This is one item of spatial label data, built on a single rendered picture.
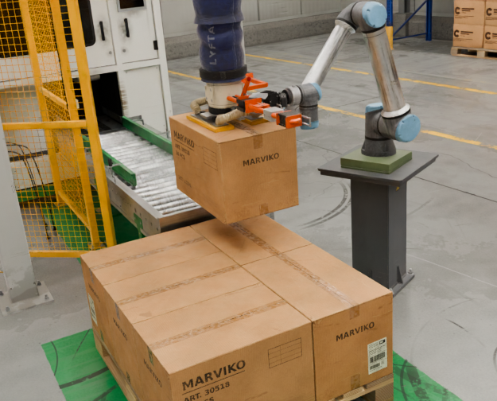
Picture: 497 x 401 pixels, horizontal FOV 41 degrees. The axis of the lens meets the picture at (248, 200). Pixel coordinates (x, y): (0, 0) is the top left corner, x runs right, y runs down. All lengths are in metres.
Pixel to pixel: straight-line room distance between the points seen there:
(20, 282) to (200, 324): 1.82
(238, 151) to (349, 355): 1.01
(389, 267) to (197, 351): 1.65
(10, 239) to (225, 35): 1.83
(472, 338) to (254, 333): 1.38
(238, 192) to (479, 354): 1.40
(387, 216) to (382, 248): 0.21
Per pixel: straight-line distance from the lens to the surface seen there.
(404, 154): 3.72
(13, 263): 4.21
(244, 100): 3.07
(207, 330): 2.63
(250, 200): 3.12
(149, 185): 4.33
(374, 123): 3.63
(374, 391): 3.04
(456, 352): 3.47
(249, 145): 3.04
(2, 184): 4.05
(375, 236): 3.82
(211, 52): 3.17
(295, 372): 2.71
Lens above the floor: 1.91
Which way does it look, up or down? 21 degrees down
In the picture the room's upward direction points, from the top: 5 degrees counter-clockwise
